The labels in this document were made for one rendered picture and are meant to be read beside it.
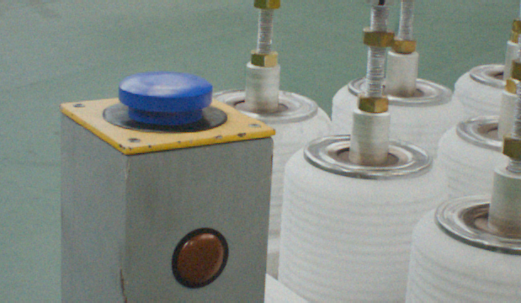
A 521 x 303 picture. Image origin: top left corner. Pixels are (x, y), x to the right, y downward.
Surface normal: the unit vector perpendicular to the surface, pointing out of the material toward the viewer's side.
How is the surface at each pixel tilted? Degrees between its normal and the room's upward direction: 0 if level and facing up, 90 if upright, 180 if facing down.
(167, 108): 90
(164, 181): 90
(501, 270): 57
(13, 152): 0
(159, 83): 0
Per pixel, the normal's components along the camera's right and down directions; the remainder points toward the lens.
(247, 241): 0.53, 0.28
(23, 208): 0.05, -0.95
